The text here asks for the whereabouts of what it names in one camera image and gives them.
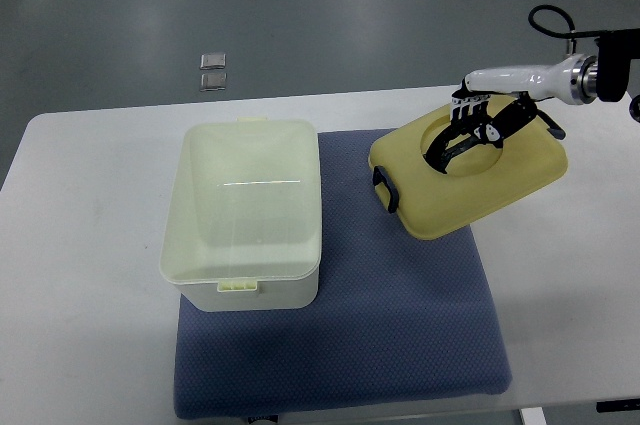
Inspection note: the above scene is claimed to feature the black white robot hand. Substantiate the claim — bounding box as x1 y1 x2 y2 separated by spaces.
444 57 584 149

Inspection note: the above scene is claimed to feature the upper metal floor plate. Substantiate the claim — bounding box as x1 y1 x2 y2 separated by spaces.
200 52 226 70

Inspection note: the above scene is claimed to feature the blue fabric mat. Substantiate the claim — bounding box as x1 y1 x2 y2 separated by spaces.
174 130 512 419

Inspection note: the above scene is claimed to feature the white storage box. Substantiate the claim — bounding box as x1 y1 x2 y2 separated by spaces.
160 120 322 312

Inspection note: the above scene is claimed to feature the yellow box lid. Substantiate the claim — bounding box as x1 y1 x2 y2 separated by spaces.
368 105 568 240

